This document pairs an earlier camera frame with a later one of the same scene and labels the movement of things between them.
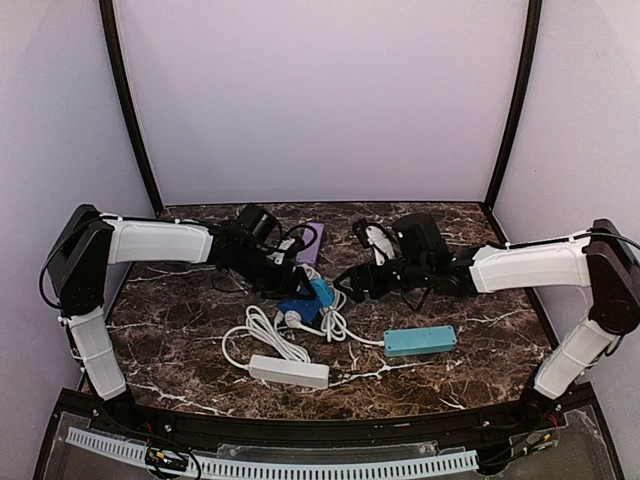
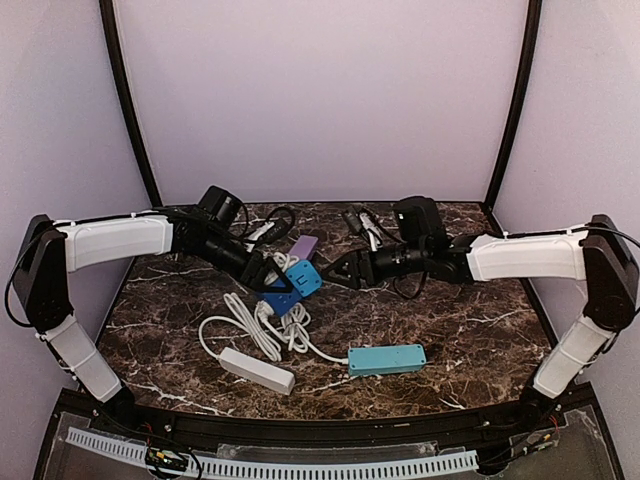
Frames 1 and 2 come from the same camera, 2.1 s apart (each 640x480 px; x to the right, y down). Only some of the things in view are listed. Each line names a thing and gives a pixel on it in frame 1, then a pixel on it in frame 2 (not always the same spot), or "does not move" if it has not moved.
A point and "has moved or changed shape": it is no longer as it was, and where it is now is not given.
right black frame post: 533,27 does not move
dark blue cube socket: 308,311 has moved or changed shape
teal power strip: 419,340 → 386,359
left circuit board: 164,459 does not move
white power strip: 266,369 → 257,371
